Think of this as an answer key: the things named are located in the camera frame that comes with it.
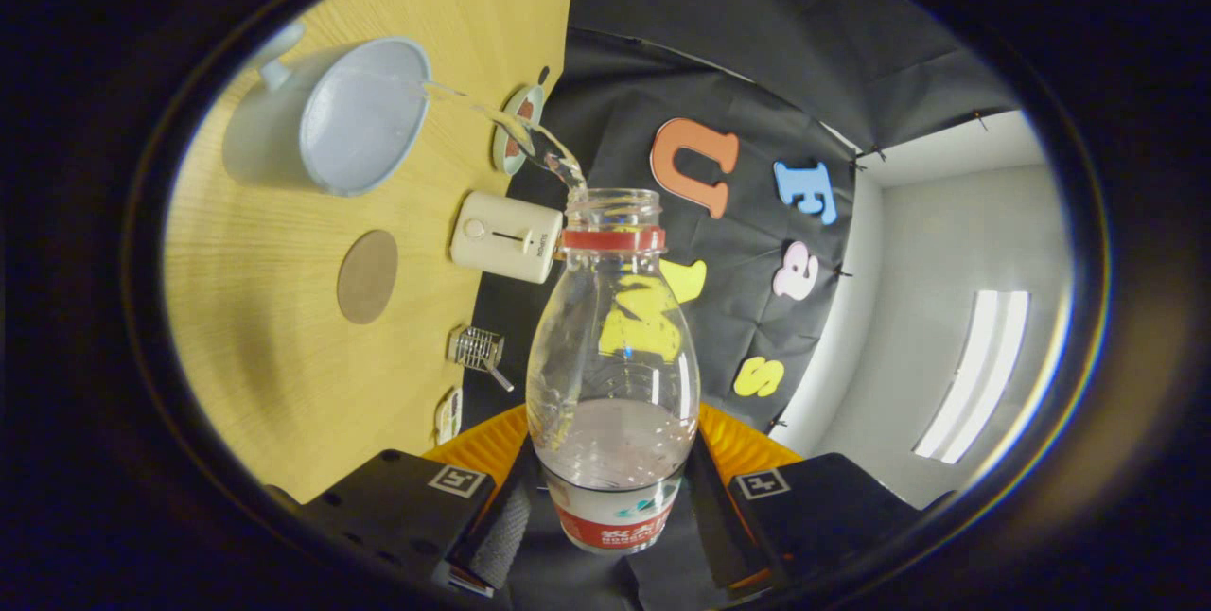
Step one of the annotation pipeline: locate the long ceiling light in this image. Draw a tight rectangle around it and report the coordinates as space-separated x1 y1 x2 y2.
913 289 1030 465

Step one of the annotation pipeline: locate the pale green plate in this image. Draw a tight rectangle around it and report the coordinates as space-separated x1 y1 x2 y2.
491 84 546 176

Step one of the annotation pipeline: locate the wooden table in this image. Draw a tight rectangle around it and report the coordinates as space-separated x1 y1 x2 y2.
163 0 588 504

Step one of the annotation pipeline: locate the white divided tray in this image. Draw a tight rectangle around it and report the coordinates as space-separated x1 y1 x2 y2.
435 387 465 446

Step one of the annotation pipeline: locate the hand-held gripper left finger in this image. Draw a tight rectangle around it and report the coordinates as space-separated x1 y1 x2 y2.
270 403 545 598

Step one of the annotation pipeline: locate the white toaster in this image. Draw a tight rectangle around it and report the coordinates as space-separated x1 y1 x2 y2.
450 191 565 285

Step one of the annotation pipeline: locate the black backdrop cloth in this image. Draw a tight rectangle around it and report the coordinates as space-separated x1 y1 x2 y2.
464 0 1018 432

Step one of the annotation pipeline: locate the round brown coaster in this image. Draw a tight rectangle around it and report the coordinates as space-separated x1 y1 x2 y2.
337 230 399 325

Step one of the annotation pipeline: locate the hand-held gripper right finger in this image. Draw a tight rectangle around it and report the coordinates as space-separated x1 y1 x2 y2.
683 403 957 593

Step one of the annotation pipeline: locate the clear plastic juice bottle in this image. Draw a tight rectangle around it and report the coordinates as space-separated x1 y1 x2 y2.
525 187 702 555

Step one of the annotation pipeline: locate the metal wire basket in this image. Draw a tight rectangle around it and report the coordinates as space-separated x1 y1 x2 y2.
448 325 505 373

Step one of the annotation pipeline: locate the light blue cup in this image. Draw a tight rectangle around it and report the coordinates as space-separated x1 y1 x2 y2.
222 22 432 198

